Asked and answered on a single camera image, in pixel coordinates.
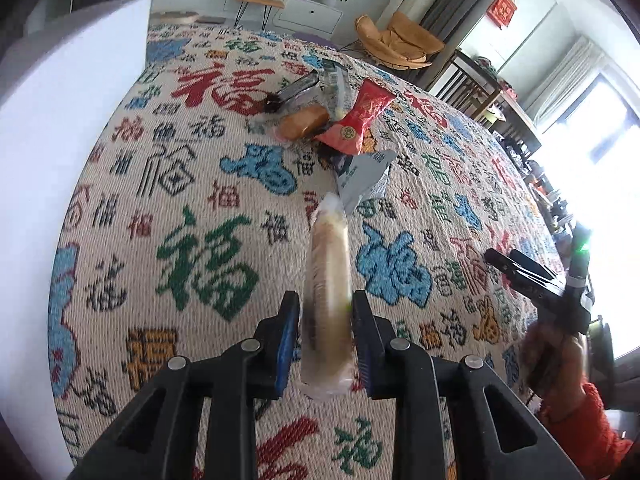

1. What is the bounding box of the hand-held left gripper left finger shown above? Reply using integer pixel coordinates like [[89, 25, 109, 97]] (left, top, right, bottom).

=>
[[67, 290, 302, 480]]

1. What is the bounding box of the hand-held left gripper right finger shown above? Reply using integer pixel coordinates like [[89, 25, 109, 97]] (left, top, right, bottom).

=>
[[350, 290, 583, 480]]

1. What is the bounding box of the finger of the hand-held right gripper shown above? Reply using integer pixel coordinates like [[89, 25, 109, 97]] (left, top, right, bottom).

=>
[[484, 248, 546, 297], [509, 249, 558, 283]]

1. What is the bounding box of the long biscuit packet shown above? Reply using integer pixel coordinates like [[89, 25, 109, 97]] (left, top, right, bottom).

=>
[[299, 195, 352, 402]]

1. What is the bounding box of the silver snack packet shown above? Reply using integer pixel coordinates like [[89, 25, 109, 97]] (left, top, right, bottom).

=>
[[334, 149, 397, 213]]

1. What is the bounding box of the bread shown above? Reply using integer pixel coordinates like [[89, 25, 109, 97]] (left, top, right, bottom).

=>
[[276, 105, 332, 142]]

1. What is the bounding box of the red snack packet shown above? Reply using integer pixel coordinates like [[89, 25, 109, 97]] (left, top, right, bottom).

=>
[[314, 78, 397, 155]]

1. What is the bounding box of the black snack packet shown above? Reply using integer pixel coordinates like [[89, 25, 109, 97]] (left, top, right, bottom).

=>
[[267, 71, 321, 113]]

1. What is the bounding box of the clear long snack packet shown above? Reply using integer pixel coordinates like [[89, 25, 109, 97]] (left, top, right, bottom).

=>
[[320, 59, 351, 113]]

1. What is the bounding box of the white cardboard box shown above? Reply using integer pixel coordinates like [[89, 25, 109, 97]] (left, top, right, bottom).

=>
[[0, 0, 153, 480]]

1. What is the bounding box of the person's right hand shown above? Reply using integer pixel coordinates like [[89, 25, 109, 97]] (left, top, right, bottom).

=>
[[520, 322, 588, 403]]

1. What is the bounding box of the window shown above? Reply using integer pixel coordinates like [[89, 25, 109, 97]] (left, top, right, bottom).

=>
[[537, 75, 640, 241]]

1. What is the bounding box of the wooden side table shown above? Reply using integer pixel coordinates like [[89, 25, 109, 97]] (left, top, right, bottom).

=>
[[475, 90, 543, 158]]

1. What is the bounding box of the printed blanket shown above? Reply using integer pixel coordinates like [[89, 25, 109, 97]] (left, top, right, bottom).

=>
[[47, 22, 576, 480]]

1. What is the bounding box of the white curtain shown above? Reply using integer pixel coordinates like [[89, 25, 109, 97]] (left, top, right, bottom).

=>
[[520, 35, 608, 121]]

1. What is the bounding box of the dark wooden chair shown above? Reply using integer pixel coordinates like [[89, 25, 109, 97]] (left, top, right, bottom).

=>
[[429, 49, 503, 116]]

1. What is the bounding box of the orange lounge chair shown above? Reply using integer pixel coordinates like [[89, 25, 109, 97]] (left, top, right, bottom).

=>
[[355, 10, 446, 71]]

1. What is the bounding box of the grey curtain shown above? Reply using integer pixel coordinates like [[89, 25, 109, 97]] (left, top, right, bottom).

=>
[[415, 0, 506, 86]]

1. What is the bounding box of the purple floor mat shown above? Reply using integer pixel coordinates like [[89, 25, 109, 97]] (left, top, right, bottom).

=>
[[292, 31, 341, 48]]

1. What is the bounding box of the white television cabinet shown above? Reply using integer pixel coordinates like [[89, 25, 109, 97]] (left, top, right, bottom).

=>
[[150, 0, 346, 36]]

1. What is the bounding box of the wooden stool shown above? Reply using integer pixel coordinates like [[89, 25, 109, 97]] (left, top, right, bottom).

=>
[[232, 0, 286, 28]]

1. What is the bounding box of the red wall hanging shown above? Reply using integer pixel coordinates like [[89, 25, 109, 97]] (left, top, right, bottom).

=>
[[486, 0, 517, 27]]

